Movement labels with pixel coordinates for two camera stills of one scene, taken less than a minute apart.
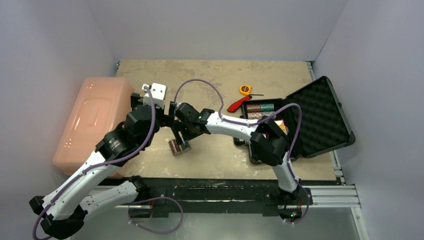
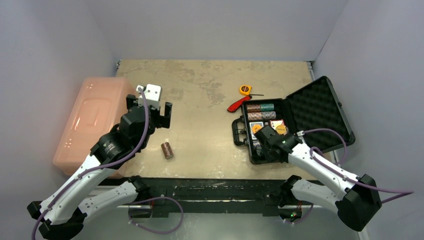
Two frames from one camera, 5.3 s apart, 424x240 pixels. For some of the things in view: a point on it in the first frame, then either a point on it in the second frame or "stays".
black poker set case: [313, 116] stays
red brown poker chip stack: [175, 148] -> [167, 150]
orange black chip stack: [253, 108] stays
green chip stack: [267, 107] stays
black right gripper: [180, 133] -> [265, 136]
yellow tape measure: [246, 90] stays
